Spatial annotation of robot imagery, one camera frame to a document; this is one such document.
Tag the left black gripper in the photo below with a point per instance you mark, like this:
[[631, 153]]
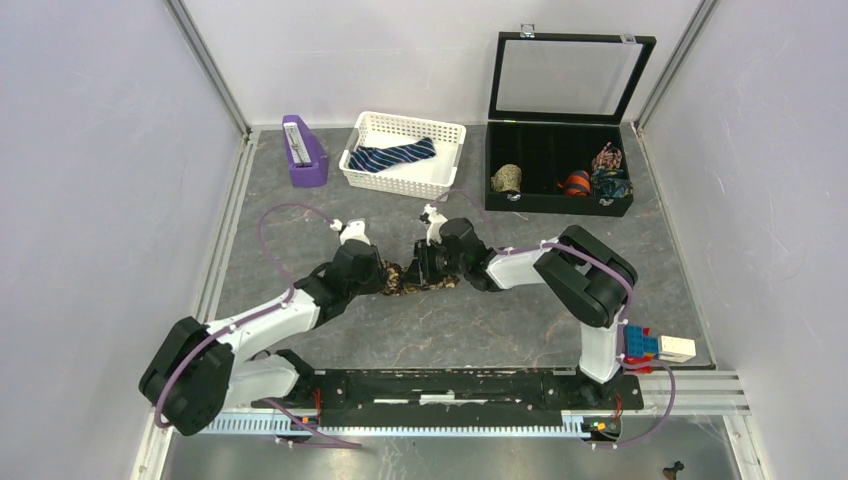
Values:
[[379, 277]]

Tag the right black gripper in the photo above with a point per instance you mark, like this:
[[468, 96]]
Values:
[[418, 272]]

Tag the brown floral tie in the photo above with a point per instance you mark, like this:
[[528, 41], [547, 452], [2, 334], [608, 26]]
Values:
[[394, 287]]

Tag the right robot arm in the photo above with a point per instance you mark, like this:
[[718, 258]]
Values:
[[593, 282]]

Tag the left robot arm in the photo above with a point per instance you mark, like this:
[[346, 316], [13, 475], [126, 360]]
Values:
[[201, 370]]

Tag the white plastic basket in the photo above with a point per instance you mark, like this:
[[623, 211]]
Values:
[[429, 179]]

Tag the navy striped tie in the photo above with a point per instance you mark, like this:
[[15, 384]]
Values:
[[375, 160]]

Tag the purple metronome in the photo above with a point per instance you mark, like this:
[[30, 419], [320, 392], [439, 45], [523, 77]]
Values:
[[307, 160]]

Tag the olive rolled tie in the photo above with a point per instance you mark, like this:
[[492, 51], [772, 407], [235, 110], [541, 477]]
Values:
[[507, 179]]

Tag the orange navy rolled tie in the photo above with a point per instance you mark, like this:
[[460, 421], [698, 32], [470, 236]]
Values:
[[577, 184]]

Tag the teal patterned tie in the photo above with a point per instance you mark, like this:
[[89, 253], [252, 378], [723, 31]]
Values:
[[611, 183]]

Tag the black display case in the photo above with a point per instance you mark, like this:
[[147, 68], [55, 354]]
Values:
[[556, 99]]

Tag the pink patterned tie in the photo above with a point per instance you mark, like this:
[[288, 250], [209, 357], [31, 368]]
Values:
[[609, 159]]

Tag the colourful toy blocks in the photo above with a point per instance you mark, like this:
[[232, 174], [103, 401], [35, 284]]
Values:
[[640, 346]]

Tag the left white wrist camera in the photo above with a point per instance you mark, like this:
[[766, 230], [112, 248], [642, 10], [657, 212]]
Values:
[[352, 230]]

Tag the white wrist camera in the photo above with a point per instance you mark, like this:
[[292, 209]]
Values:
[[434, 220], [352, 230]]

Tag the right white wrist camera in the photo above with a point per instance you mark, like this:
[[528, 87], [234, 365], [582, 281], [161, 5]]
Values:
[[434, 220]]

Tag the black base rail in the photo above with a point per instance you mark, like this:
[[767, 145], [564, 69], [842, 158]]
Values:
[[466, 397]]

